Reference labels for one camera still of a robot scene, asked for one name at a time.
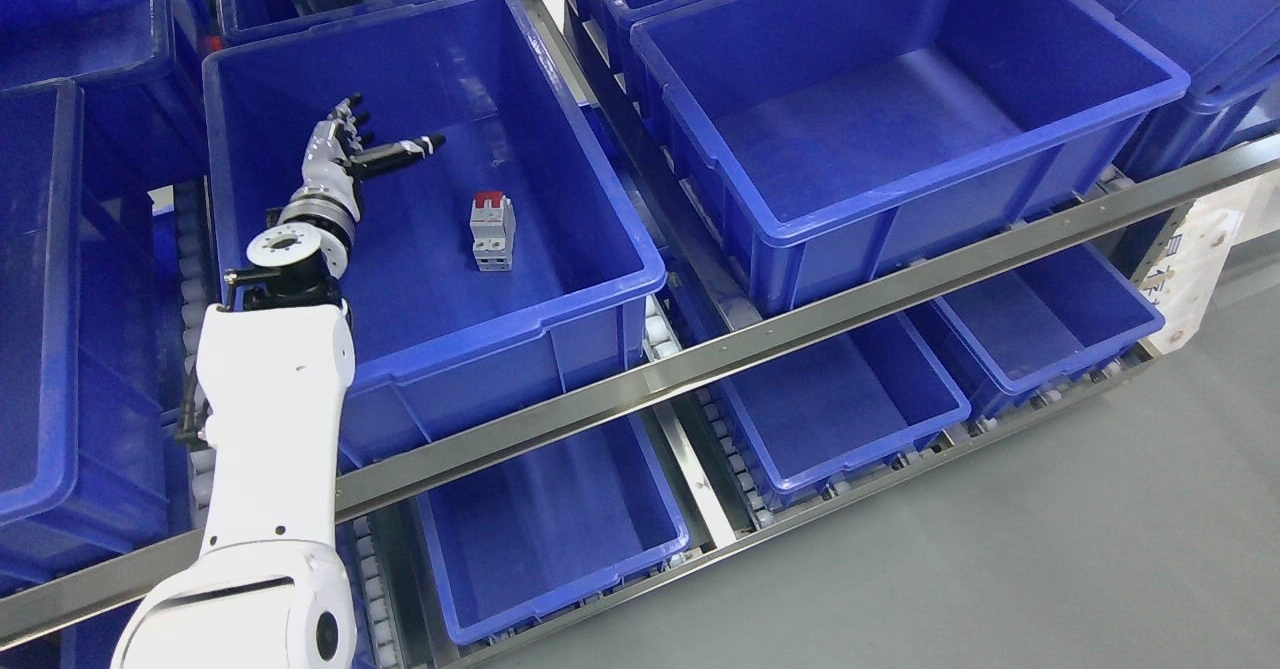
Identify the white labelled board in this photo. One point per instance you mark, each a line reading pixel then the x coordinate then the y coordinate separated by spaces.
pixel 1182 282

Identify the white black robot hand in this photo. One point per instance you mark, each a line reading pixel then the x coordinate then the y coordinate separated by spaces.
pixel 336 163

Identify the blue bin upper right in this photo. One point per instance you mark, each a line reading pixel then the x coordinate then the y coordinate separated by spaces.
pixel 833 142

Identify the blue bin far left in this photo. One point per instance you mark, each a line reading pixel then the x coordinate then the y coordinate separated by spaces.
pixel 82 467

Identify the blue bin lower centre right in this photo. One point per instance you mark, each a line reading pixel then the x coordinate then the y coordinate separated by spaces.
pixel 833 410

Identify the metal shelf rack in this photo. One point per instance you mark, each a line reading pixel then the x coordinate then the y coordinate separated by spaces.
pixel 659 384

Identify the blue bin top right corner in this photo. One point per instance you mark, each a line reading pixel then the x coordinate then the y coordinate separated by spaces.
pixel 1229 50

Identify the blue bin lower middle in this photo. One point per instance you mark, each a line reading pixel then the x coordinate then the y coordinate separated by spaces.
pixel 512 544

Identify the blue bin lower far right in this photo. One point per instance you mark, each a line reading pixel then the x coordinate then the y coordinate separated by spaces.
pixel 1035 328

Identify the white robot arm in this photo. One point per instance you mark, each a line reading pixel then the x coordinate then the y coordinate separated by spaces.
pixel 268 589

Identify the blue bin under arm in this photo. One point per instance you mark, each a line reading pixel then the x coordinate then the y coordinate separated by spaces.
pixel 441 346

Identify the grey circuit breaker red switch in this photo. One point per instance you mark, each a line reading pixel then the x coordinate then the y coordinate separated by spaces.
pixel 493 224

